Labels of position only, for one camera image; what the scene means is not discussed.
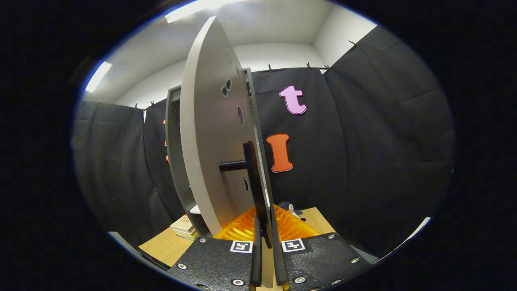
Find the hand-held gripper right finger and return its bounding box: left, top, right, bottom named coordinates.
left=269, top=204, right=373, bottom=291

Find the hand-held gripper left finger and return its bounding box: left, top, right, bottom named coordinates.
left=167, top=207, right=263, bottom=291

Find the beige shoe cabinet door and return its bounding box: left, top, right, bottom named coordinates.
left=180, top=15, right=276, bottom=288

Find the dark blue plush toy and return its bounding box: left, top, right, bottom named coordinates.
left=278, top=201, right=304, bottom=221

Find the beige cover book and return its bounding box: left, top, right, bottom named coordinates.
left=170, top=214, right=197, bottom=233

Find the black backdrop cloth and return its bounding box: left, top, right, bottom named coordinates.
left=72, top=25, right=456, bottom=259

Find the row of black cloth clips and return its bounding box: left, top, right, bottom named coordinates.
left=96, top=40, right=360, bottom=110

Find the narrow ceiling light strip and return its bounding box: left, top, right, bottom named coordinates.
left=84, top=61, right=113, bottom=93

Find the wide ceiling light panel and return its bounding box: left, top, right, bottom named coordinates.
left=164, top=0, right=251, bottom=24

